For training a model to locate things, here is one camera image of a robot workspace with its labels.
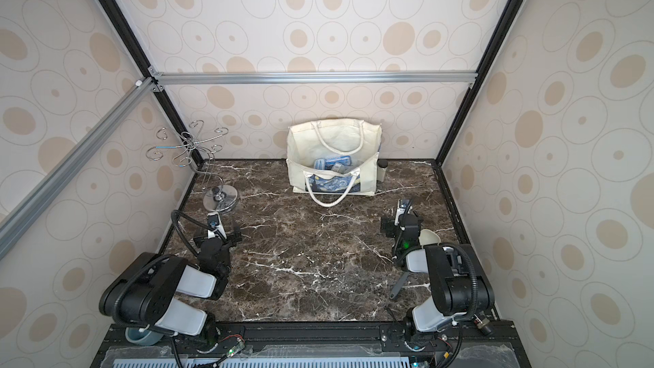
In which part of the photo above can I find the small brown glass bottle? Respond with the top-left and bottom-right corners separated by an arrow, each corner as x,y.
473,315 -> 494,337

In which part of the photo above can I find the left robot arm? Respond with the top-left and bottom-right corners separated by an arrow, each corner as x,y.
99,210 -> 243,348

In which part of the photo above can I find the cream canvas tote bag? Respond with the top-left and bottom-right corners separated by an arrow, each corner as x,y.
286,119 -> 383,208

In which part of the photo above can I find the silver aluminium crossbar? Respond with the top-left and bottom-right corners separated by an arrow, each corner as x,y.
154,71 -> 477,85

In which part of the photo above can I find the silver aluminium left rail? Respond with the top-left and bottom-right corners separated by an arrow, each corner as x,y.
1,78 -> 155,257

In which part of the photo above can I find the chrome wire cup rack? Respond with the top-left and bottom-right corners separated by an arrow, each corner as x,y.
145,119 -> 239,214

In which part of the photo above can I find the blue compass clear case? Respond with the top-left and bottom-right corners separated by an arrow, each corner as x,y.
313,156 -> 352,174

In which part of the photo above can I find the small grey cylinder bottle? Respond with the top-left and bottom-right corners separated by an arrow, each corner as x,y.
376,158 -> 388,182

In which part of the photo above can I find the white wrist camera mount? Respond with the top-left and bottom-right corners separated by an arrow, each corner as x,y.
207,212 -> 227,241

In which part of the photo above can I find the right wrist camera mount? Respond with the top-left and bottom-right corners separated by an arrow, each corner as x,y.
395,199 -> 413,219

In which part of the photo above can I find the white bowl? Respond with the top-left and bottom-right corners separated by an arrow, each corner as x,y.
419,229 -> 441,246

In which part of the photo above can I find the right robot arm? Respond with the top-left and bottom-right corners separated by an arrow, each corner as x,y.
381,199 -> 495,342

